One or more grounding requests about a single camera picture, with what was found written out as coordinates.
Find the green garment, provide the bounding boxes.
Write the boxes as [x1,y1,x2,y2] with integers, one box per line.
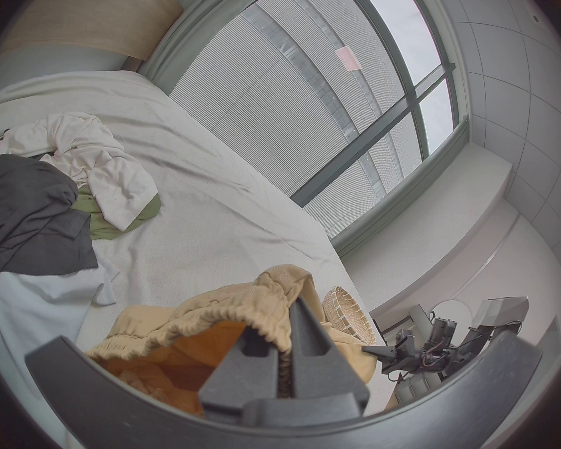
[72,190,162,241]

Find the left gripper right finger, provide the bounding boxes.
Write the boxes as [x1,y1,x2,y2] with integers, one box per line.
[285,295,371,428]

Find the black garment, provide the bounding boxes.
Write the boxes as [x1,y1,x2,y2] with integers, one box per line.
[0,155,99,294]

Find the pale blue garment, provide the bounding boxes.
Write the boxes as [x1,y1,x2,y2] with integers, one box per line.
[0,255,120,345]

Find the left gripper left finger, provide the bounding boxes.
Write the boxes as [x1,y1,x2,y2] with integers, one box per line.
[199,323,287,428]

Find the white garment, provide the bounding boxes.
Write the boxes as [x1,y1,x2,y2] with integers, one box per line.
[0,113,159,231]

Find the round woven basket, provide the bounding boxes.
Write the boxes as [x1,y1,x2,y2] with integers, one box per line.
[323,286,377,346]

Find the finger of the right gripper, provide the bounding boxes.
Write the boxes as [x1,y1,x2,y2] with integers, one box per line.
[362,344,397,360]

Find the window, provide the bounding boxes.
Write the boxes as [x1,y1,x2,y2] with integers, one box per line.
[168,0,468,244]

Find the bed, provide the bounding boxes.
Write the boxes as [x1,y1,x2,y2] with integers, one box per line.
[0,0,393,449]

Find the tan shorts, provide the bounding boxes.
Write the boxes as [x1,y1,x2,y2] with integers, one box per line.
[86,264,379,415]

